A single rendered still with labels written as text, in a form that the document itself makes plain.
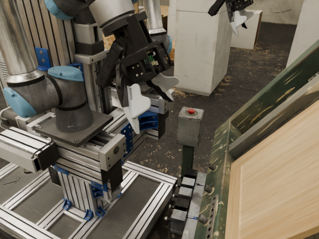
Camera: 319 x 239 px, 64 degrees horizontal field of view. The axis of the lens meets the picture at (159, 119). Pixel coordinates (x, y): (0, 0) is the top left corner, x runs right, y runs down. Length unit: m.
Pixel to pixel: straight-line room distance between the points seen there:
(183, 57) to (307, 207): 3.05
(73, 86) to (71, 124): 0.15
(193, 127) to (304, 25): 3.61
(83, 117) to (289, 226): 0.76
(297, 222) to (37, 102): 0.81
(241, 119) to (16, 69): 0.99
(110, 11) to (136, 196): 1.53
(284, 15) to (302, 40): 4.45
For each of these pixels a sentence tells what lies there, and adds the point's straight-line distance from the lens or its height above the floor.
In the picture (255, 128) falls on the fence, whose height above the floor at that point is 1.03.
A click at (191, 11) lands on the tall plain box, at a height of 1.09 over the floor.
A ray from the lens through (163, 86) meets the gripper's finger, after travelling 0.58.
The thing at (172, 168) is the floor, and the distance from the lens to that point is 2.39.
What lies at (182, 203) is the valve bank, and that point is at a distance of 1.10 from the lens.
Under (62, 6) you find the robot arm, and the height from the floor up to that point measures 1.52.
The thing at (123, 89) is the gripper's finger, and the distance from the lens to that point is 0.48.
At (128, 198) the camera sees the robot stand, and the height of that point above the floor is 0.21.
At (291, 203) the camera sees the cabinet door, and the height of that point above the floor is 1.08.
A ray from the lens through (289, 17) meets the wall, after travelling 9.15.
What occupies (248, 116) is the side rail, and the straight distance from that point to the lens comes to 1.33.
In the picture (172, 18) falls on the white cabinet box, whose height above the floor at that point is 0.66.
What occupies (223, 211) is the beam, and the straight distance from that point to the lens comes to 0.92.
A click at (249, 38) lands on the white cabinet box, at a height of 0.23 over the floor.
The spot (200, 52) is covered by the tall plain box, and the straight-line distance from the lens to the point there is 3.47.
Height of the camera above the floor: 1.60
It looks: 31 degrees down
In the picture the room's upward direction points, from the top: straight up
